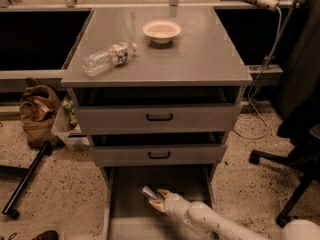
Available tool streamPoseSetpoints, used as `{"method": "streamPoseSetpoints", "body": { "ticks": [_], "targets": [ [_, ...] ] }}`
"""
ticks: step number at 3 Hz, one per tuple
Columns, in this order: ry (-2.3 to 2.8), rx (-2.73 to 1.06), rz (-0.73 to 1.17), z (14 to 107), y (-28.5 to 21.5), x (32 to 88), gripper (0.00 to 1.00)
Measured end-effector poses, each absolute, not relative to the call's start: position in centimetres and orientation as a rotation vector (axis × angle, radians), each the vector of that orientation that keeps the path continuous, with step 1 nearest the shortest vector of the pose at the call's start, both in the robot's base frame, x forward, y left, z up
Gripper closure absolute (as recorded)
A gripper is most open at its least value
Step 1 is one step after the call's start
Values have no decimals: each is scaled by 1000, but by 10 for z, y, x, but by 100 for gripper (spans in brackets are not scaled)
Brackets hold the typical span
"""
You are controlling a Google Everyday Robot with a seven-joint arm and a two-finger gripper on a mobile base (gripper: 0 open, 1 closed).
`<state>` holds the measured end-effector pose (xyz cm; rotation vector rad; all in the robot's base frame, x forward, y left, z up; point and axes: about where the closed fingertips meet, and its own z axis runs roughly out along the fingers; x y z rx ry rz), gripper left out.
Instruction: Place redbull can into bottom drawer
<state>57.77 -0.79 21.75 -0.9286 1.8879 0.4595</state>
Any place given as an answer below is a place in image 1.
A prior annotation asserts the clear plastic bin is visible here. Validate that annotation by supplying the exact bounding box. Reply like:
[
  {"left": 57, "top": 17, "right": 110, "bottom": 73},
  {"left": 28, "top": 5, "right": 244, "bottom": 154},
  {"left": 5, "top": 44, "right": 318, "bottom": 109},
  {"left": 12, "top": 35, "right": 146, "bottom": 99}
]
[{"left": 51, "top": 106, "right": 90, "bottom": 151}]

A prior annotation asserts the white paper bowl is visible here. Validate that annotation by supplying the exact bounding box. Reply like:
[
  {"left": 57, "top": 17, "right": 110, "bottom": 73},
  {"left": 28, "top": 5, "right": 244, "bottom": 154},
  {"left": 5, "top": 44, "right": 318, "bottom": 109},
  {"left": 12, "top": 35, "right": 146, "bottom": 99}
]
[{"left": 143, "top": 20, "right": 181, "bottom": 44}]

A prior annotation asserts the brown shoe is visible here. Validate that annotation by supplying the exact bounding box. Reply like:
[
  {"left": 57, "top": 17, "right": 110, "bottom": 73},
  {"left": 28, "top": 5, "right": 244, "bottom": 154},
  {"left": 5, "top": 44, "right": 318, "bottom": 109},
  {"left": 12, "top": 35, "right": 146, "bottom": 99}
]
[{"left": 32, "top": 230, "right": 59, "bottom": 240}]

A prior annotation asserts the silver redbull can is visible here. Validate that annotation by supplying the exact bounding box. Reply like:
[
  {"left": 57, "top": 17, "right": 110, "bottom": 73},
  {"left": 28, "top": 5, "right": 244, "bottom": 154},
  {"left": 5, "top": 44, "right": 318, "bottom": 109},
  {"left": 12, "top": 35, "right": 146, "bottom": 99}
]
[{"left": 141, "top": 185, "right": 158, "bottom": 200}]

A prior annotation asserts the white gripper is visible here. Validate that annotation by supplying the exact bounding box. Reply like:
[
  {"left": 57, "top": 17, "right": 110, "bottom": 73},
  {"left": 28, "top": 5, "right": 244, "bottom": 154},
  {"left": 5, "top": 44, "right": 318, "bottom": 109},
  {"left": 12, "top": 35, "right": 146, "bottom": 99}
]
[{"left": 149, "top": 189, "right": 191, "bottom": 219}]

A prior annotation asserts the black office chair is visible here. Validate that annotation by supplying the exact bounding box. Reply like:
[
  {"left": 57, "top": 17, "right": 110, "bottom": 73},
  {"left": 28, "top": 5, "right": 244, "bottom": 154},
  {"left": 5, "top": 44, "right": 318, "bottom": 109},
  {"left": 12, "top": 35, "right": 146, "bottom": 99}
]
[{"left": 249, "top": 85, "right": 320, "bottom": 227}]

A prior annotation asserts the black chair base leg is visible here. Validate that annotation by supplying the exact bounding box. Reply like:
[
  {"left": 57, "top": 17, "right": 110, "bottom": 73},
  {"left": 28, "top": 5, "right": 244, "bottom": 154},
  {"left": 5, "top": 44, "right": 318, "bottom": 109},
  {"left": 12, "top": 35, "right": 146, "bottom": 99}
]
[{"left": 0, "top": 141, "right": 53, "bottom": 219}]

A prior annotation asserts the grey drawer cabinet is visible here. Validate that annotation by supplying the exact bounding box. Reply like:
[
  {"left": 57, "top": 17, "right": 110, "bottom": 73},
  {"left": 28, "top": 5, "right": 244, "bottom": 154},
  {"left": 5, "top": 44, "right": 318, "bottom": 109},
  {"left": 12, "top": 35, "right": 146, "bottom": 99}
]
[{"left": 60, "top": 5, "right": 253, "bottom": 240}]

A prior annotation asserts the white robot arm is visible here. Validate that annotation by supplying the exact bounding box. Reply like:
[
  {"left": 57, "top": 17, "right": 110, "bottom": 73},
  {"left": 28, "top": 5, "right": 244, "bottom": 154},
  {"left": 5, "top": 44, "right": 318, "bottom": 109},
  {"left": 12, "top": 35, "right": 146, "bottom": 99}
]
[{"left": 143, "top": 186, "right": 320, "bottom": 240}]

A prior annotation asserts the bottom grey open drawer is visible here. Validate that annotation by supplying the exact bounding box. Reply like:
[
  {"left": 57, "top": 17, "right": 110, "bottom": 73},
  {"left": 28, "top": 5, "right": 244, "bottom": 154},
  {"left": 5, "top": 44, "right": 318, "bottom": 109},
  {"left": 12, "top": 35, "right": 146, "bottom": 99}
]
[{"left": 104, "top": 165, "right": 220, "bottom": 240}]

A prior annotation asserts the middle grey drawer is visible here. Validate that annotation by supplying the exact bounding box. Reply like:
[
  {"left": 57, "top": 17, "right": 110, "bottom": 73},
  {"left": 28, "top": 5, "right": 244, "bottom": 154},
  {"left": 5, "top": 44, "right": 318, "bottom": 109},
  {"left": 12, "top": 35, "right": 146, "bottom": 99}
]
[{"left": 91, "top": 144, "right": 227, "bottom": 167}]

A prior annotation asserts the grey cable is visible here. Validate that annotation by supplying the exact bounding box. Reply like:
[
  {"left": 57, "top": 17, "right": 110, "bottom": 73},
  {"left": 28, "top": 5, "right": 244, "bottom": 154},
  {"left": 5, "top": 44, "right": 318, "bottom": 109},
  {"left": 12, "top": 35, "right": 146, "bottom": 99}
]
[{"left": 232, "top": 7, "right": 284, "bottom": 141}]

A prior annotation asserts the top grey drawer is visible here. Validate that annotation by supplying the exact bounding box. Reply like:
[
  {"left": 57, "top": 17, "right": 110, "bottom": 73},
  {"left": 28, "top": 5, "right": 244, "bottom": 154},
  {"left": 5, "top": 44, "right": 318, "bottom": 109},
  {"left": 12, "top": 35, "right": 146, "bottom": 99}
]
[{"left": 76, "top": 104, "right": 241, "bottom": 135}]

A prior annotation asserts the green snack package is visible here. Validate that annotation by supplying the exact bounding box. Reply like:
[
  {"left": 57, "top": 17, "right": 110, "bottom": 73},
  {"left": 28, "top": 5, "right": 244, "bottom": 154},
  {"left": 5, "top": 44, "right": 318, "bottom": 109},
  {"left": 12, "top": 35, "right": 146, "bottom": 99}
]
[{"left": 62, "top": 100, "right": 78, "bottom": 128}]

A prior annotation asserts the clear plastic water bottle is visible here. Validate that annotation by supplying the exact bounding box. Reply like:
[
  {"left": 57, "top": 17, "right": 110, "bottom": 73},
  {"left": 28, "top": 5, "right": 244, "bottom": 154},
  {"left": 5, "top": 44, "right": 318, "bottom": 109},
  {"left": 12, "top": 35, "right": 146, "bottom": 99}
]
[{"left": 82, "top": 42, "right": 138, "bottom": 77}]

